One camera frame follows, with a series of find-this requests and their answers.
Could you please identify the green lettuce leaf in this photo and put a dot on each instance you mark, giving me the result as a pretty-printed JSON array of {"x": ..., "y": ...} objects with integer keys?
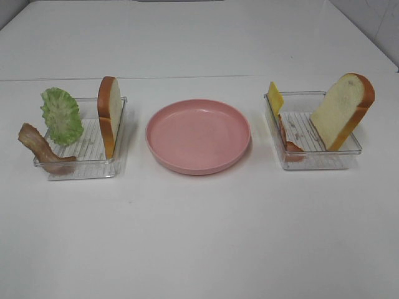
[{"x": 61, "y": 114}]

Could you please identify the bread slice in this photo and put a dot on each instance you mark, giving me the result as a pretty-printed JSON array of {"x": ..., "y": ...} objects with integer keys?
[
  {"x": 342, "y": 109},
  {"x": 109, "y": 109}
]

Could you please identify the right clear plastic tray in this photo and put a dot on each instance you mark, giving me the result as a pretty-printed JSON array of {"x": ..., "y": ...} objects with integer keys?
[{"x": 295, "y": 114}]

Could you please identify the yellow cheese slice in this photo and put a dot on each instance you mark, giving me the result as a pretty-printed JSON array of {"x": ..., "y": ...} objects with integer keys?
[{"x": 276, "y": 99}]

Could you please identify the clear plastic tray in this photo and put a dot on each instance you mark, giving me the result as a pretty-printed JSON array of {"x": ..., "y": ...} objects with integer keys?
[
  {"x": 295, "y": 114},
  {"x": 89, "y": 150}
]

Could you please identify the pink round plate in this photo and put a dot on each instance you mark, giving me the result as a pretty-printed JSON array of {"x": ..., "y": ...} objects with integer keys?
[{"x": 198, "y": 136}]

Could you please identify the bacon strip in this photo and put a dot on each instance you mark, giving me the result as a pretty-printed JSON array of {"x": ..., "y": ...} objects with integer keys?
[
  {"x": 289, "y": 147},
  {"x": 30, "y": 137}
]

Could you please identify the left clear plastic tray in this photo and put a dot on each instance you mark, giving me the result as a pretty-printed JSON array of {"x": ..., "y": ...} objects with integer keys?
[{"x": 89, "y": 150}]

